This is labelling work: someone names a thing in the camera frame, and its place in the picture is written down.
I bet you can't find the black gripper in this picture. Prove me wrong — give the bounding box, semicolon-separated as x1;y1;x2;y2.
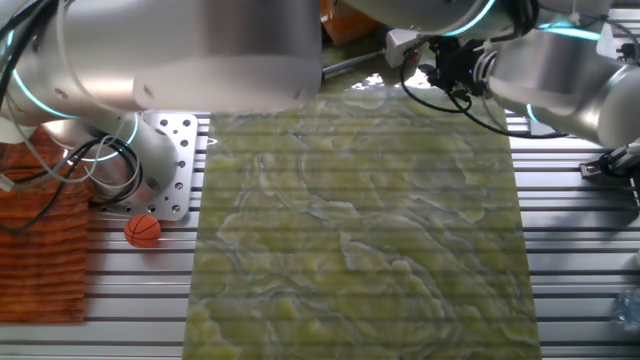
425;36;490;97

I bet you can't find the white button box red button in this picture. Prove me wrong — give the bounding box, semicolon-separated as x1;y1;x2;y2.
384;28;436;69

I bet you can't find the printed paper sheet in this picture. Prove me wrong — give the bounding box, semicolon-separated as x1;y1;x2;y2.
597;22;626;69

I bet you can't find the green marble pattern mat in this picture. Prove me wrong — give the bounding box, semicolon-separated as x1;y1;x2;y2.
180;34;544;360

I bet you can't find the black clamp at right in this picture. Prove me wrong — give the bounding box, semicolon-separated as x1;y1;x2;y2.
579;142;640;182

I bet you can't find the clear plastic object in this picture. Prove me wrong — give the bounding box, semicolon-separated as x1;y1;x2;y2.
614;287;640;332

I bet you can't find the small orange basketball toy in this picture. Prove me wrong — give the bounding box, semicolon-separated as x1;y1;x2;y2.
123;214;163;249

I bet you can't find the brown wood pattern sheet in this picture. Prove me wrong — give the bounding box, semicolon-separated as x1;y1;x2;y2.
0;127;92;325

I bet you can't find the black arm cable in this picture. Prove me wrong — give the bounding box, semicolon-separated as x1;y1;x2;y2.
398;37;569;140

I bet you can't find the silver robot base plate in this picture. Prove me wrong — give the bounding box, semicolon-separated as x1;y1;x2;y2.
92;112;200;222

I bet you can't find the black base cable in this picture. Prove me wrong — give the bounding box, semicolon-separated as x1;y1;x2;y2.
0;137;145;236

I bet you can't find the thin white base cable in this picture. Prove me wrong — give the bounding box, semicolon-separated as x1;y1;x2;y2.
0;99;141;194

